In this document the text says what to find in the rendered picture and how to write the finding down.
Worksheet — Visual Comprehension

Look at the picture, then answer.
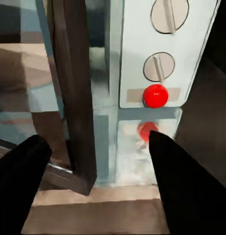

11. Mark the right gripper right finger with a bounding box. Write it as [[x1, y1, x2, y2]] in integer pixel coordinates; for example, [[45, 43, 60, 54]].
[[149, 131, 226, 235]]

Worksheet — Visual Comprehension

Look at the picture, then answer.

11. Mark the microwave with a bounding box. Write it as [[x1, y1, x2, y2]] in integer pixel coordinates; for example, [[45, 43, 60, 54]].
[[0, 0, 221, 196]]

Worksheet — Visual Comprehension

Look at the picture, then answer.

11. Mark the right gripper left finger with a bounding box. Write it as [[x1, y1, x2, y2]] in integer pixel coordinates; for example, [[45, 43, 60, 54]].
[[0, 130, 53, 235]]

